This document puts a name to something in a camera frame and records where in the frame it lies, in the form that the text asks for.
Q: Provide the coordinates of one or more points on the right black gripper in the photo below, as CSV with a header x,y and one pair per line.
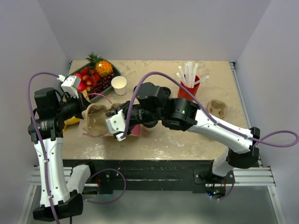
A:
x,y
124,106

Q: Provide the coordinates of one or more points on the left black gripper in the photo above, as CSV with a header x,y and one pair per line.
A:
x,y
82,105

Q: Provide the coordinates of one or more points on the white paper cup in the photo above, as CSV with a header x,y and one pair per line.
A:
x,y
150,126
119,84

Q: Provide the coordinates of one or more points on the cardboard cup carrier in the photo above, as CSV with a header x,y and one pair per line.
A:
x,y
217,108
94,119

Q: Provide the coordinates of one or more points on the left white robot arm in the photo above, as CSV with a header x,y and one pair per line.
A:
x,y
59,198

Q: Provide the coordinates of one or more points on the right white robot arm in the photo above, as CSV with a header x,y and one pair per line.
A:
x,y
181,114

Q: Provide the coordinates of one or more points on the yellow chips bag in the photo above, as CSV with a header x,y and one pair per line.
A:
x,y
75,120

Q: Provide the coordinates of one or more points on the red apple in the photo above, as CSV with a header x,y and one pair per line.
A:
x,y
79,75
81,87

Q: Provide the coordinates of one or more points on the grey fruit tray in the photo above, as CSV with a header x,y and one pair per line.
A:
x,y
87,69

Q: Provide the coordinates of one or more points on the purple grape bunch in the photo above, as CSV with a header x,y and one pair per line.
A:
x,y
99,84

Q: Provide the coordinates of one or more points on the red straw holder cup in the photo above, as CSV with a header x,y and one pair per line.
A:
x,y
183,94

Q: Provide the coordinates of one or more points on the white wrapped straws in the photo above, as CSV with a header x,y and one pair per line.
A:
x,y
188,76

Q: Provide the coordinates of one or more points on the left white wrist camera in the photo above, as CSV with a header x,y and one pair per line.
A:
x,y
70,84

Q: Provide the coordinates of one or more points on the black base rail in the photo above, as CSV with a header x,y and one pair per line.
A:
x,y
150,175

